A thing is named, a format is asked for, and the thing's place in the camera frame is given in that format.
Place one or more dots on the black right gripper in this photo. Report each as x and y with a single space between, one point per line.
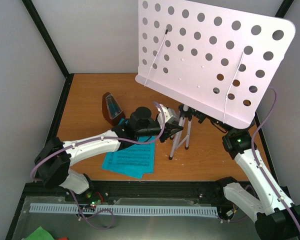
200 116

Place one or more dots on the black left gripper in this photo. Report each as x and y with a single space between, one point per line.
167 132

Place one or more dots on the blue sheet music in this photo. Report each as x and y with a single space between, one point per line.
122 163
144 154

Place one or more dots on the clear acrylic metronome cover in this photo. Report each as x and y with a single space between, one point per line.
114 110

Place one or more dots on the brown wooden metronome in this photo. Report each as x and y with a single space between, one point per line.
105 114

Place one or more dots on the white tripod music stand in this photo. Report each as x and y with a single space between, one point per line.
216 60

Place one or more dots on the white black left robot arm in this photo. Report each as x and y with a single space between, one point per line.
53 163

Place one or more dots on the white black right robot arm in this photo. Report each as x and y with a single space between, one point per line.
275 215

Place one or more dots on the red paper piece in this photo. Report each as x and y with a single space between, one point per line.
63 238

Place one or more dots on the green paper sheet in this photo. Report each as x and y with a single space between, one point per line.
39 234

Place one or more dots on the black front mounting rail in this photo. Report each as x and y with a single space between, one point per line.
205 192

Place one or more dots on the black aluminium frame post right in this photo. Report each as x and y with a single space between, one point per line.
284 8

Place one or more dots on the black aluminium frame post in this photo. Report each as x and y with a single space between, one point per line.
32 11
284 8

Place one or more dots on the light blue slotted cable duct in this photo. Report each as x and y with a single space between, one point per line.
126 210

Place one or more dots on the black aluminium frame post left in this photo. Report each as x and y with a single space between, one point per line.
32 11

